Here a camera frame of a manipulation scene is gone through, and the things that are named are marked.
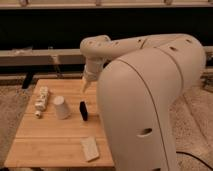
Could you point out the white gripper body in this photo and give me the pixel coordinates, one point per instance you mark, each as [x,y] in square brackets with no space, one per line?
[92,69]

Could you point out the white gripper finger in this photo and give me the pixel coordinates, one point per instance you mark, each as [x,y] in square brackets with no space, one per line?
[85,85]

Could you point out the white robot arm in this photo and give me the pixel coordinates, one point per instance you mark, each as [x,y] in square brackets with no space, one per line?
[138,79]

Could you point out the black rectangular block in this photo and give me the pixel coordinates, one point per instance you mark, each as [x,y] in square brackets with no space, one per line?
[83,111]

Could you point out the white paper cup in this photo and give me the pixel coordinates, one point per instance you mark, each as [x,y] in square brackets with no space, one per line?
[61,107]

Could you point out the white toy block stack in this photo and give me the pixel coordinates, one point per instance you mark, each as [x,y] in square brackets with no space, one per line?
[42,99]

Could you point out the wooden table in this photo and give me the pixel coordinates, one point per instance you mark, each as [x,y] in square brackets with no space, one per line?
[50,142]

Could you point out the small white cube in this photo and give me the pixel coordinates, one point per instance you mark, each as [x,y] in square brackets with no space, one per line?
[38,114]

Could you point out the beige sponge block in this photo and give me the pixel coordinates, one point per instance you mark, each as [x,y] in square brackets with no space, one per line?
[90,149]

